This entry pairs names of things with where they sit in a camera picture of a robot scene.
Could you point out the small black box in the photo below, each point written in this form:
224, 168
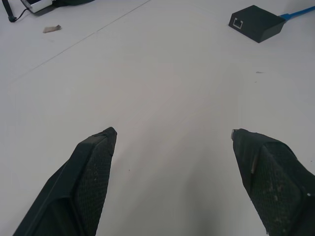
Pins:
258, 22

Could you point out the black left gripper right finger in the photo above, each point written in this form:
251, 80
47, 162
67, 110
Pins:
273, 182

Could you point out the brown tape scrap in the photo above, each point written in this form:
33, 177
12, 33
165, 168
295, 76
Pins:
51, 29

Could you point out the dark bag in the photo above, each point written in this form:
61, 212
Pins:
71, 2

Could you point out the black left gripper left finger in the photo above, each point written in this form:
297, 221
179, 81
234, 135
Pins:
81, 182

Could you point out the silver device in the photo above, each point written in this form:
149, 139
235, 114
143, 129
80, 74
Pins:
38, 5

